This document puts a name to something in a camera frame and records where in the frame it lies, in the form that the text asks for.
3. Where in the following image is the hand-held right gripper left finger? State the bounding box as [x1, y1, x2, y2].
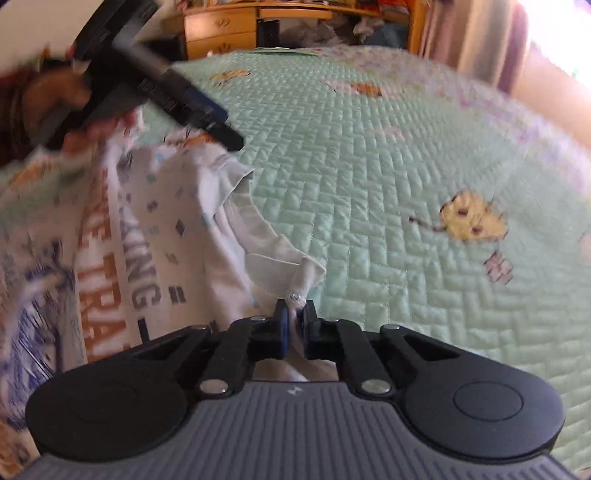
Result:
[131, 299, 291, 398]

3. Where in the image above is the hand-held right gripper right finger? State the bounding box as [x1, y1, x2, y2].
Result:
[301, 299, 462, 397]

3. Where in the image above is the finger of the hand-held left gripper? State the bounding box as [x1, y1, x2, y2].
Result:
[131, 39, 246, 152]

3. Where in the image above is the white motorcycle-print pajama shirt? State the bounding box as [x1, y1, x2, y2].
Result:
[0, 131, 328, 462]

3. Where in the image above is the person's left hand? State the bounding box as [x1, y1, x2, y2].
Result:
[18, 69, 141, 155]

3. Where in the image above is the wooden desk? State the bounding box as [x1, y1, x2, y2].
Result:
[164, 0, 426, 61]

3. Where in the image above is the black computer tower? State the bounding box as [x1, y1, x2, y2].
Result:
[256, 18, 282, 47]

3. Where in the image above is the green bee-print quilt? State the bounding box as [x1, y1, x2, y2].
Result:
[0, 48, 591, 472]

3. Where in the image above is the blue cloth bundle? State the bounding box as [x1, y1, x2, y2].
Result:
[369, 21, 411, 47]

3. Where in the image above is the pink curtain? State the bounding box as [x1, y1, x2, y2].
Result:
[418, 0, 532, 93]

